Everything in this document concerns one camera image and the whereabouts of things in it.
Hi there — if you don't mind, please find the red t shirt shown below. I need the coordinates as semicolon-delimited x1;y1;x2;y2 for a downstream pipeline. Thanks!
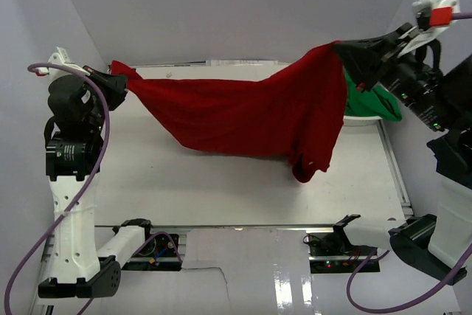
126;43;347;183

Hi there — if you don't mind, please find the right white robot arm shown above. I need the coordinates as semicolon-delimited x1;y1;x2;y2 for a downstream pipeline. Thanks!
333;23;471;285

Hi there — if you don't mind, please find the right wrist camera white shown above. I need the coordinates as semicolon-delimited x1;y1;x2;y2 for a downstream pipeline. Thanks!
412;0;460;45

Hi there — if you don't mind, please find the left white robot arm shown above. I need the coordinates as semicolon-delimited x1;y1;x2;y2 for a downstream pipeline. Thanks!
30;63;151;299

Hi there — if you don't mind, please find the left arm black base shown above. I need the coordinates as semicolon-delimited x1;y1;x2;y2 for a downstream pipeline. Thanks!
123;234;181;271

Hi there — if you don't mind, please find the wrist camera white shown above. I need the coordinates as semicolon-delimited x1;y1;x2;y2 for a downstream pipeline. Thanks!
412;0;460;45
35;46;86;78

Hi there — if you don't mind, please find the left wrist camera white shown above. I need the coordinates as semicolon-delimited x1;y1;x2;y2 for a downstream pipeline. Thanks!
35;46;86;78

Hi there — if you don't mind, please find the green t shirt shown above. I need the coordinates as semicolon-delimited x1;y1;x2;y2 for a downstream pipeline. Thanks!
344;71;403;122

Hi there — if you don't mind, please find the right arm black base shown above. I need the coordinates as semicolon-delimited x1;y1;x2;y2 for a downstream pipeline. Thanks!
302;232;372;274

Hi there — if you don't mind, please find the white plastic laundry basket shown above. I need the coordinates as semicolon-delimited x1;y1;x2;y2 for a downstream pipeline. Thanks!
343;115;382;127

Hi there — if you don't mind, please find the black label sticker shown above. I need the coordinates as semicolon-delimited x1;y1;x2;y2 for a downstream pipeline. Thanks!
111;67;137;75

